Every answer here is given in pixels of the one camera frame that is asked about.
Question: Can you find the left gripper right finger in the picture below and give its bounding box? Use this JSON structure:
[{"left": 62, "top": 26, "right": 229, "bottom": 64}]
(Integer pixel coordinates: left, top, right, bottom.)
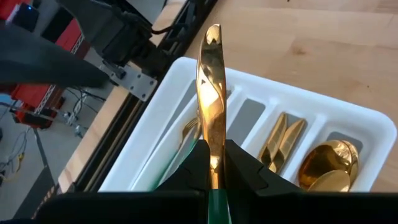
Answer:
[{"left": 223, "top": 139, "right": 302, "bottom": 197}]

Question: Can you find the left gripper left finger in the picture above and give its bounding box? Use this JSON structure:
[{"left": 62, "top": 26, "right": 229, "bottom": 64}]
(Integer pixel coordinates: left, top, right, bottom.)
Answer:
[{"left": 154, "top": 139, "right": 210, "bottom": 192}]

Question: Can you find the white plastic cutlery organizer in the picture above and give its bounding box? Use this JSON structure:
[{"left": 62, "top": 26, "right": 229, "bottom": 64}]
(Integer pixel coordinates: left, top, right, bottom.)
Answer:
[{"left": 98, "top": 55, "right": 398, "bottom": 193}]

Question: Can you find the red tool cabinet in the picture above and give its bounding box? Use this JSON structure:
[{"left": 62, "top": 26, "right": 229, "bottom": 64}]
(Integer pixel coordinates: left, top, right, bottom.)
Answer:
[{"left": 0, "top": 0, "right": 91, "bottom": 129}]

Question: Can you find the black aluminium table frame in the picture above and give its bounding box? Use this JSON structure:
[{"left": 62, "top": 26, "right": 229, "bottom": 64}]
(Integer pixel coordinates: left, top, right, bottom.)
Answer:
[{"left": 73, "top": 0, "right": 220, "bottom": 193}]

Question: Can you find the silver mounting bracket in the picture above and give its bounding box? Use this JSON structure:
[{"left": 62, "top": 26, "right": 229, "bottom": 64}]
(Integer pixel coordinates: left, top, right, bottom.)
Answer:
[{"left": 99, "top": 60, "right": 159, "bottom": 103}]

